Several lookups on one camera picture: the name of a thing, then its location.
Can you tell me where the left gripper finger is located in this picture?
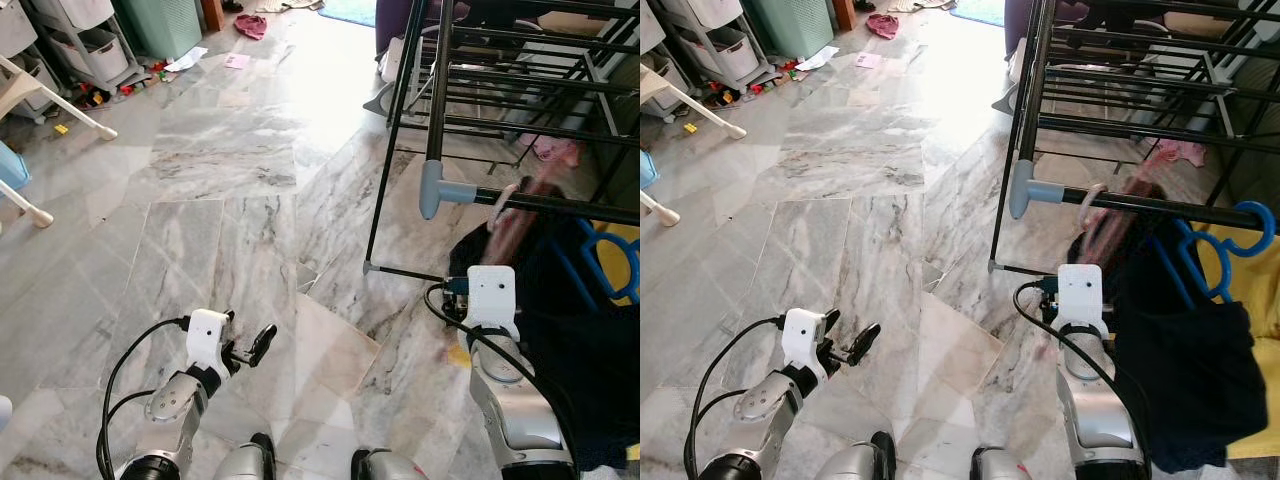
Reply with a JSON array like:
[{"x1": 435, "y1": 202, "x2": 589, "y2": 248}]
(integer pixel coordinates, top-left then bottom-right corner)
[
  {"x1": 247, "y1": 323, "x2": 280, "y2": 366},
  {"x1": 847, "y1": 322, "x2": 884, "y2": 366}
]

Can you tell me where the pink plastic hanger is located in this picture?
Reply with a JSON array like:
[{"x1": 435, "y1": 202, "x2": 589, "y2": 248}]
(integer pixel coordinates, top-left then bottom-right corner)
[
  {"x1": 1075, "y1": 178, "x2": 1167, "y2": 273},
  {"x1": 486, "y1": 175, "x2": 567, "y2": 269}
]

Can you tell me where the blue plastic hanger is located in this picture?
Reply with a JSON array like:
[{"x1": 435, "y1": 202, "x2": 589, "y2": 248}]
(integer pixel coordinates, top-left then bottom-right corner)
[
  {"x1": 1145, "y1": 200, "x2": 1278, "y2": 306},
  {"x1": 548, "y1": 218, "x2": 641, "y2": 307}
]

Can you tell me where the robot left leg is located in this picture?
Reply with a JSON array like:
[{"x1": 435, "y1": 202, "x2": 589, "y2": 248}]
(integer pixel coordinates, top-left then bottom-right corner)
[
  {"x1": 213, "y1": 432, "x2": 278, "y2": 480},
  {"x1": 813, "y1": 430, "x2": 898, "y2": 480}
]

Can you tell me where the robot leg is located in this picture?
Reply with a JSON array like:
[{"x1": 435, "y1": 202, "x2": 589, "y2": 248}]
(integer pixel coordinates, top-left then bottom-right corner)
[
  {"x1": 213, "y1": 432, "x2": 278, "y2": 480},
  {"x1": 966, "y1": 445, "x2": 1038, "y2": 480},
  {"x1": 348, "y1": 447, "x2": 433, "y2": 480},
  {"x1": 813, "y1": 430, "x2": 898, "y2": 480}
]

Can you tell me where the black metal drying rack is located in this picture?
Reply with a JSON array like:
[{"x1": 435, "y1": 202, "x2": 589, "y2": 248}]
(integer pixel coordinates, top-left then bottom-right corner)
[
  {"x1": 362, "y1": 0, "x2": 641, "y2": 286},
  {"x1": 988, "y1": 0, "x2": 1280, "y2": 277}
]

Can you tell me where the black garment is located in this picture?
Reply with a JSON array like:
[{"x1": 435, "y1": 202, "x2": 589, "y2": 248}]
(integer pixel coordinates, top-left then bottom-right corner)
[
  {"x1": 446, "y1": 212, "x2": 641, "y2": 473},
  {"x1": 1065, "y1": 212, "x2": 1273, "y2": 477}
]

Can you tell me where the yellow garment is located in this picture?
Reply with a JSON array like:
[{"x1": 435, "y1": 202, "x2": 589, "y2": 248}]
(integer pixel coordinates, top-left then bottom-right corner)
[
  {"x1": 588, "y1": 222, "x2": 641, "y2": 307},
  {"x1": 1195, "y1": 225, "x2": 1280, "y2": 463}
]

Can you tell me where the robot right leg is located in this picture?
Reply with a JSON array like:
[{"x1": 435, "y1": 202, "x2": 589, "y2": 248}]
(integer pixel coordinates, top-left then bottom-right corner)
[
  {"x1": 348, "y1": 447, "x2": 433, "y2": 480},
  {"x1": 966, "y1": 445, "x2": 1038, "y2": 480}
]

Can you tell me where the light pink cloth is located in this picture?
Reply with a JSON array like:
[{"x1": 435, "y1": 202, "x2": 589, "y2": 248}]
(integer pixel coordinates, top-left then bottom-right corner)
[
  {"x1": 520, "y1": 135, "x2": 582, "y2": 171},
  {"x1": 1150, "y1": 138, "x2": 1212, "y2": 171}
]

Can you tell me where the purple armchair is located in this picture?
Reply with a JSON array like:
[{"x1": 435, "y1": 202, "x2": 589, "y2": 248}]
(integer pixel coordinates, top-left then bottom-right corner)
[
  {"x1": 1003, "y1": 0, "x2": 1063, "y2": 56},
  {"x1": 375, "y1": 0, "x2": 471, "y2": 61}
]

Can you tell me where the beige white high chair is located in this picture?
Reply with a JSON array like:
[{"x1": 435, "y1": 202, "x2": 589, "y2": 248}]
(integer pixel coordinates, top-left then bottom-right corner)
[
  {"x1": 0, "y1": 55, "x2": 120, "y2": 230},
  {"x1": 640, "y1": 65, "x2": 749, "y2": 229}
]

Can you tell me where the white paper sheet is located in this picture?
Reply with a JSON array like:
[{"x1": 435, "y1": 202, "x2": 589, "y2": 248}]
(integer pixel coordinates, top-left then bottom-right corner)
[
  {"x1": 165, "y1": 46, "x2": 210, "y2": 74},
  {"x1": 795, "y1": 45, "x2": 842, "y2": 73}
]

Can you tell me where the blue floor mat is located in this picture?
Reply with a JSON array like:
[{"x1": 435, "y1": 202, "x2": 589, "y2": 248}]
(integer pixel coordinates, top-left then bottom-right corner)
[
  {"x1": 318, "y1": 0, "x2": 377, "y2": 27},
  {"x1": 948, "y1": 0, "x2": 1007, "y2": 27}
]

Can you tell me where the grey plastic drawer unit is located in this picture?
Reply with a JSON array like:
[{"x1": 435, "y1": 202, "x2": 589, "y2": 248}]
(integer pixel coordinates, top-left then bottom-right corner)
[
  {"x1": 0, "y1": 0, "x2": 153, "y2": 99},
  {"x1": 650, "y1": 0, "x2": 783, "y2": 93}
]

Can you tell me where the green plastic bin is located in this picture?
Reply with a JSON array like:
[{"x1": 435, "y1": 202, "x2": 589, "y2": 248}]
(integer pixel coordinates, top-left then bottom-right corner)
[
  {"x1": 112, "y1": 0, "x2": 206, "y2": 61},
  {"x1": 745, "y1": 0, "x2": 837, "y2": 61}
]

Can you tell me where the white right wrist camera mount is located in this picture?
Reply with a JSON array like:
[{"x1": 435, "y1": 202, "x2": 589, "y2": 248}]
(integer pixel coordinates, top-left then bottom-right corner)
[
  {"x1": 465, "y1": 264, "x2": 520, "y2": 337},
  {"x1": 1055, "y1": 262, "x2": 1105, "y2": 335}
]

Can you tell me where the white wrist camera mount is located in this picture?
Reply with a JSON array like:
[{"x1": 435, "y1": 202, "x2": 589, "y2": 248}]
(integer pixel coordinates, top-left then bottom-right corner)
[
  {"x1": 465, "y1": 264, "x2": 520, "y2": 337},
  {"x1": 780, "y1": 307, "x2": 830, "y2": 371},
  {"x1": 185, "y1": 308, "x2": 234, "y2": 373},
  {"x1": 1055, "y1": 262, "x2": 1105, "y2": 335}
]

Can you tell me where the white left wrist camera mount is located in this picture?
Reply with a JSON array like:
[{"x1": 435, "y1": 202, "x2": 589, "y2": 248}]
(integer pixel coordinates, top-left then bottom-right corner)
[
  {"x1": 185, "y1": 308, "x2": 234, "y2": 373},
  {"x1": 780, "y1": 307, "x2": 830, "y2": 371}
]

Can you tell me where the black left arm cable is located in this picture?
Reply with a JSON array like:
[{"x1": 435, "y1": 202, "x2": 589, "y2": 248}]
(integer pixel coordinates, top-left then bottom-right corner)
[
  {"x1": 683, "y1": 316, "x2": 786, "y2": 480},
  {"x1": 97, "y1": 316, "x2": 191, "y2": 480}
]

